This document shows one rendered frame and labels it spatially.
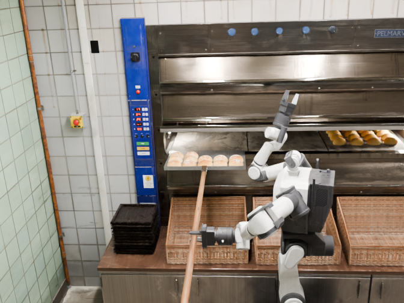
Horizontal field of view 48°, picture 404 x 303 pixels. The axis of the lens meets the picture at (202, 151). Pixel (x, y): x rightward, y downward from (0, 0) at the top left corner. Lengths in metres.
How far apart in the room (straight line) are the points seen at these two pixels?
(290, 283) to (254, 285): 0.52
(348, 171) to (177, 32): 1.57
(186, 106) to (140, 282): 1.25
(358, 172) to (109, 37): 1.99
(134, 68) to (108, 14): 0.39
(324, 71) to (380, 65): 0.36
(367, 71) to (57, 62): 2.10
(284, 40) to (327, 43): 0.28
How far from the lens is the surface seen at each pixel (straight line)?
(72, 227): 3.81
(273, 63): 3.15
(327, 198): 2.37
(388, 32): 3.27
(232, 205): 3.42
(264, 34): 3.13
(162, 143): 3.32
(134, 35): 3.14
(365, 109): 3.31
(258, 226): 2.00
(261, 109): 3.20
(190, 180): 3.39
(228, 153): 3.31
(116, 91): 3.28
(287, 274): 2.65
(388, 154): 3.48
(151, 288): 3.27
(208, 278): 3.16
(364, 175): 3.49
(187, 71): 3.16
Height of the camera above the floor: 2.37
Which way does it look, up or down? 21 degrees down
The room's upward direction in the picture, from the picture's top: 2 degrees counter-clockwise
